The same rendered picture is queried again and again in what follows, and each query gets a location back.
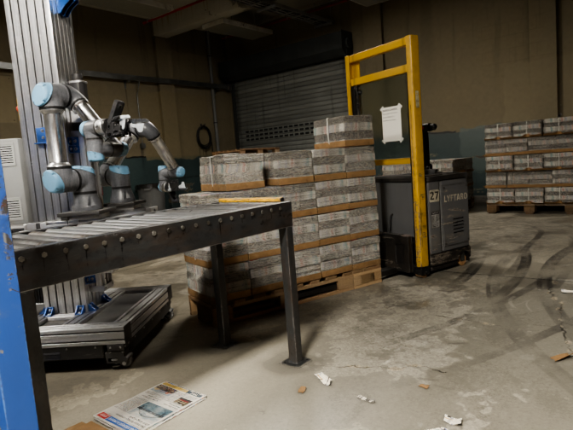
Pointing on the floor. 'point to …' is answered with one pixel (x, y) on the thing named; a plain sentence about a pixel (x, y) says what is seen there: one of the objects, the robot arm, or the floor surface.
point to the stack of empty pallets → (247, 151)
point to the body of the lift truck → (444, 205)
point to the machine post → (13, 336)
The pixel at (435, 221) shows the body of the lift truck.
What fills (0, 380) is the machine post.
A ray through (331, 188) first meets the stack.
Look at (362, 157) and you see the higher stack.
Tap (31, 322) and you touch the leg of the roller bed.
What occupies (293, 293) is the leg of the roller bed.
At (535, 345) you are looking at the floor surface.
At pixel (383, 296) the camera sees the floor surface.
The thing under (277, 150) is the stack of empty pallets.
